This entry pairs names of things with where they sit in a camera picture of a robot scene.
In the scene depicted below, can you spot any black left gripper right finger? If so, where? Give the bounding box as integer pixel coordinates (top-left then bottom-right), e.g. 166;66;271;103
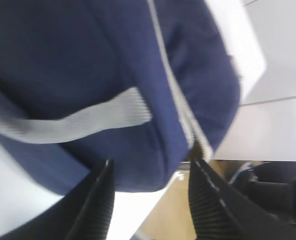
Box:
188;159;296;240

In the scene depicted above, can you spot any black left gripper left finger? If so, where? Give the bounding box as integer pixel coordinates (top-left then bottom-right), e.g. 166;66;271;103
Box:
0;159;115;240

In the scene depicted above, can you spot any navy blue lunch bag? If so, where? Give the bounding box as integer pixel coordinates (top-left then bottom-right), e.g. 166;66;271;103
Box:
0;0;240;195

